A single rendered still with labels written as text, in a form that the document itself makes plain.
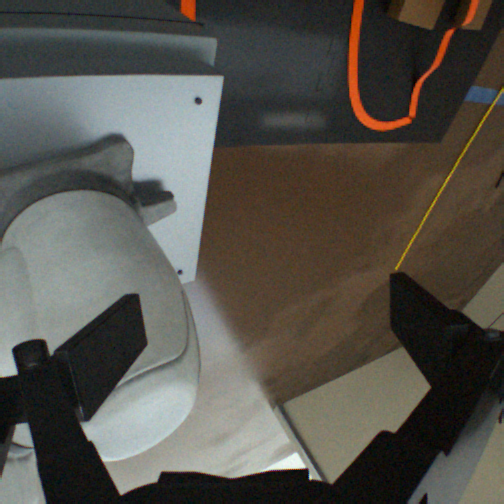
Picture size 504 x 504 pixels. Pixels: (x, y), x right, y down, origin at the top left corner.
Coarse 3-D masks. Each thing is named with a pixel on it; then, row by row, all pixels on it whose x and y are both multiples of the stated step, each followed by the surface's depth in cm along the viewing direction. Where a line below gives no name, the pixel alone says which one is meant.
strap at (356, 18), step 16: (192, 0) 109; (192, 16) 112; (352, 16) 139; (352, 32) 144; (448, 32) 153; (352, 48) 149; (352, 64) 155; (352, 80) 161; (352, 96) 168; (416, 96) 188; (384, 128) 194
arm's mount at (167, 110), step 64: (0, 64) 33; (64, 64) 36; (128, 64) 39; (192, 64) 44; (0, 128) 34; (64, 128) 37; (128, 128) 41; (192, 128) 45; (192, 192) 52; (192, 256) 59
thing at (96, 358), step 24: (120, 312) 17; (72, 336) 14; (96, 336) 15; (120, 336) 17; (144, 336) 20; (72, 360) 13; (96, 360) 15; (120, 360) 17; (72, 384) 13; (96, 384) 15; (96, 408) 14
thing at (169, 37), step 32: (0, 0) 40; (32, 0) 42; (64, 0) 44; (96, 0) 47; (128, 0) 51; (160, 0) 55; (0, 32) 33; (32, 32) 34; (64, 32) 36; (96, 32) 37; (128, 32) 39; (160, 32) 41; (192, 32) 43
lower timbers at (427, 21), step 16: (400, 0) 138; (416, 0) 139; (432, 0) 142; (464, 0) 156; (480, 0) 155; (400, 16) 141; (416, 16) 144; (432, 16) 148; (464, 16) 159; (480, 16) 162
